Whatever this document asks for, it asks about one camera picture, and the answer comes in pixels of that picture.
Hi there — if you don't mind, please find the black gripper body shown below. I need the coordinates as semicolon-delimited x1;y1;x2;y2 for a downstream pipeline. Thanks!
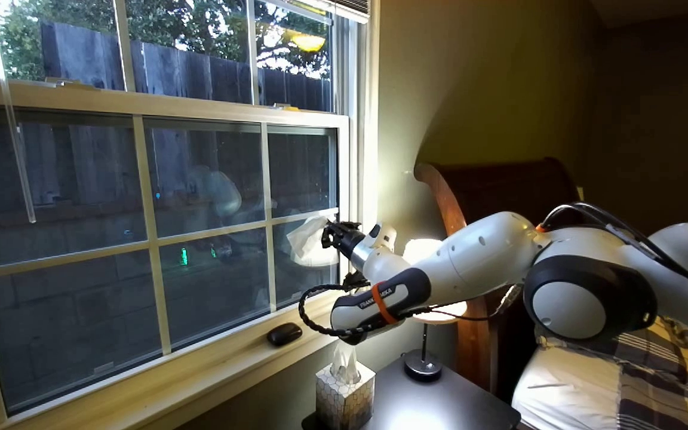
319;219;366;257

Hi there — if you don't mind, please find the white tissue paper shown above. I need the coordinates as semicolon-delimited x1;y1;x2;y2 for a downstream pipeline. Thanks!
286;214;337;268

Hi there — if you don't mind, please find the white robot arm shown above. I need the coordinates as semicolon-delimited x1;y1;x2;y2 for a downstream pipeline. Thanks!
329;207;688;345

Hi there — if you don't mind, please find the patterned tissue box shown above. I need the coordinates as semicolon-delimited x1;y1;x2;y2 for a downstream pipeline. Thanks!
314;341;375;430

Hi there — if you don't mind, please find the black oval object on sill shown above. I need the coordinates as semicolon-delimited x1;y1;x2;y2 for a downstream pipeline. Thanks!
265;322;304;346

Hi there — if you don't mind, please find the table lamp with white shade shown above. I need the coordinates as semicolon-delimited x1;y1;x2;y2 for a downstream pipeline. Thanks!
404;238;467;383

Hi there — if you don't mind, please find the wooden headboard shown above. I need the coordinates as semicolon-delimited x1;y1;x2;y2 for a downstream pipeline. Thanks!
412;157;578;402

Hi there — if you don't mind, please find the black side table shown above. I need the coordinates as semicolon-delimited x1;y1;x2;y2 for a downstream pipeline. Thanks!
301;355;521;430

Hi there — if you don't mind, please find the white pillow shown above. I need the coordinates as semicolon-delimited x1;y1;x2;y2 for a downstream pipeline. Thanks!
511;349;621;430

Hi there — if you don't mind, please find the bed with plaid blanket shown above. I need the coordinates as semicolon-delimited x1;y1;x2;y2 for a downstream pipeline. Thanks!
534;318;688;430

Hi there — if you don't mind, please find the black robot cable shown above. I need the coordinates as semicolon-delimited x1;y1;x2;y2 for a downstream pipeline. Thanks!
296;281;369;339

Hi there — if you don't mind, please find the white window frame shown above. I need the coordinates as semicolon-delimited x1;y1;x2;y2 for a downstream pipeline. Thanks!
0;0;369;430

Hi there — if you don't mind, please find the white blind cord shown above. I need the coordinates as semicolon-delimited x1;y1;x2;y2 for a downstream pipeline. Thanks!
0;0;38;227

